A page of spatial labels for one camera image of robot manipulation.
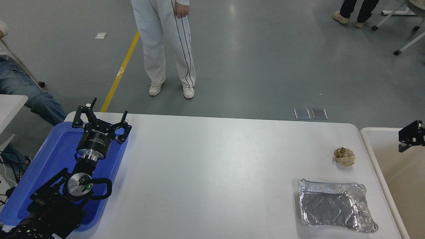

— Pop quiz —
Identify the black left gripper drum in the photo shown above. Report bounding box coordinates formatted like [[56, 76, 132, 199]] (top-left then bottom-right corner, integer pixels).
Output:
[[76, 123, 117, 157]]

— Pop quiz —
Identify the person's hand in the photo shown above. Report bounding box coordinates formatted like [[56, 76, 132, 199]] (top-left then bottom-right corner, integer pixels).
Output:
[[175, 0, 190, 19]]

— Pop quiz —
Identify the blue plastic tray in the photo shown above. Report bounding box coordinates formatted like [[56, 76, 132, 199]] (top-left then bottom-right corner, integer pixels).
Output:
[[0, 121, 129, 232]]

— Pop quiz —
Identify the large pale bin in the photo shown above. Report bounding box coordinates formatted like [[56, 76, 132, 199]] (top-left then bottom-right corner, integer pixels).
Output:
[[360, 127, 425, 239]]

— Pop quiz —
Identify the yellow floor tape line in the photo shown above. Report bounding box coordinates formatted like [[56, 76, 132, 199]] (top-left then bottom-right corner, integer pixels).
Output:
[[100, 31, 140, 113]]

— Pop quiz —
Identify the seated person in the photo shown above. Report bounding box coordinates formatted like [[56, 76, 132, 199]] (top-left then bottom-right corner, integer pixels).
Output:
[[0, 19, 68, 180]]

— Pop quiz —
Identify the small white side table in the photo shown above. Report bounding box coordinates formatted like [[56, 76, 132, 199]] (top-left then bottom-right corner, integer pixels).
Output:
[[0, 94, 29, 134]]

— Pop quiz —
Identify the crumpled tan paper ball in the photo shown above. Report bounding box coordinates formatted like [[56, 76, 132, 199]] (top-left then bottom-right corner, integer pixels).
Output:
[[334, 147, 356, 167]]

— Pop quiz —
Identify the metal chair leg with castor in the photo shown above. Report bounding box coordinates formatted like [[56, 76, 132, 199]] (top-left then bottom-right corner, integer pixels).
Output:
[[0, 37, 46, 88]]

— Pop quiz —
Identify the standing person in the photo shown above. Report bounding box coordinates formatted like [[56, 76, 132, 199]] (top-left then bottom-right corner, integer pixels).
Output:
[[130, 0, 196, 99]]

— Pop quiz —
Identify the clear floor plate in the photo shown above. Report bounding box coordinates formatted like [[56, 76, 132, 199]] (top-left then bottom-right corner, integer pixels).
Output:
[[294, 108, 311, 120], [311, 108, 328, 120]]

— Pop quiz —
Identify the silver foil tray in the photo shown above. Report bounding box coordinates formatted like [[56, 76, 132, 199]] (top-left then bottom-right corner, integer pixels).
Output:
[[298, 179, 379, 233]]

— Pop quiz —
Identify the white wheeled stand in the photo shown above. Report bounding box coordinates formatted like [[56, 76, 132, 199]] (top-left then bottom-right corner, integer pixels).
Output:
[[371, 0, 425, 55]]

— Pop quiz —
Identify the walking person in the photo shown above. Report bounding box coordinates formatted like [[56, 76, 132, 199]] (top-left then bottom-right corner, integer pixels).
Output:
[[333, 0, 381, 28]]

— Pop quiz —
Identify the black cable bundle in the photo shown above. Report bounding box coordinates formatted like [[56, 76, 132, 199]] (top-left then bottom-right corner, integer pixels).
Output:
[[0, 151, 31, 206]]

